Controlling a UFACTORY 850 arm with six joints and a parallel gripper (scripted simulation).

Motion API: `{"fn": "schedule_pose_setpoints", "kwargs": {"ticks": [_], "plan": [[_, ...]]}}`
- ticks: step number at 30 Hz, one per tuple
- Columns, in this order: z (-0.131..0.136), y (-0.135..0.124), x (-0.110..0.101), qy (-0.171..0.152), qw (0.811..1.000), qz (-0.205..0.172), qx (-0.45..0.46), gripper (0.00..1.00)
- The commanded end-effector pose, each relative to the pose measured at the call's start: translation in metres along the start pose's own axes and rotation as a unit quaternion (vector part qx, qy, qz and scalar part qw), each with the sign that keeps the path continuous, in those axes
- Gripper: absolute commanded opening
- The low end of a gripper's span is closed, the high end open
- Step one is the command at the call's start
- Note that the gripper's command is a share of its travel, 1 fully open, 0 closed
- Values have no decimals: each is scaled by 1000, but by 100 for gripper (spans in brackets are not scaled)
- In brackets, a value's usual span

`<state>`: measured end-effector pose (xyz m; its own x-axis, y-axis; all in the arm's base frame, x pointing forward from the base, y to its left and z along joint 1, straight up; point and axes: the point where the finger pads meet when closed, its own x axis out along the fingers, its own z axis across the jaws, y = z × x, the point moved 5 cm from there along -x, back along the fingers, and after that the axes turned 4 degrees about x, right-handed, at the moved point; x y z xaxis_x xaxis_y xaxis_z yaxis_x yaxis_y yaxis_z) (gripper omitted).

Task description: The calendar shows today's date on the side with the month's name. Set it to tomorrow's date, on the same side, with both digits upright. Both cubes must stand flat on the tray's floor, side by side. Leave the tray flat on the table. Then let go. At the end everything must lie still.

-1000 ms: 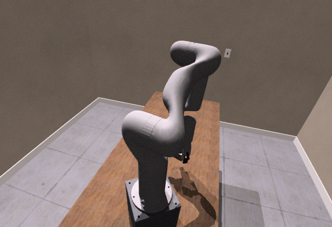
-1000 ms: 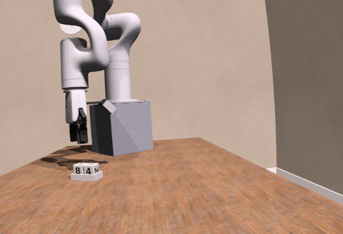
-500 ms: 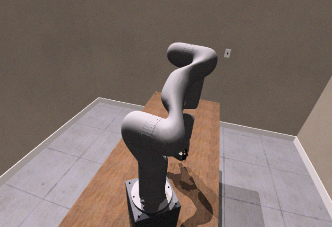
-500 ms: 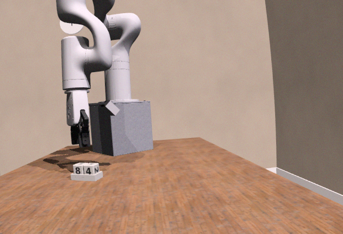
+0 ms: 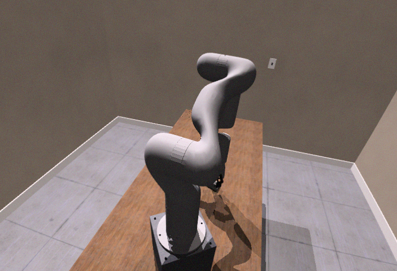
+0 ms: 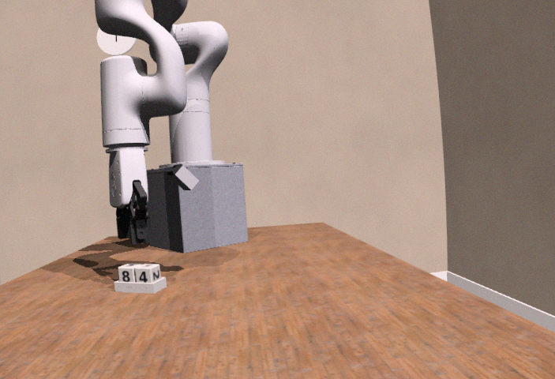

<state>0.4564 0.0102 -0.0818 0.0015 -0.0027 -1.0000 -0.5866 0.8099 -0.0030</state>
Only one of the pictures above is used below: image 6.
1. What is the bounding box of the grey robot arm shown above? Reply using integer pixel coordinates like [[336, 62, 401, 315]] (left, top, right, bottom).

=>
[[95, 0, 228, 190]]

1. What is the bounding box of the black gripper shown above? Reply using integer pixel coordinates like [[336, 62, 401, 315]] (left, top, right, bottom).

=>
[[106, 147, 150, 245]]

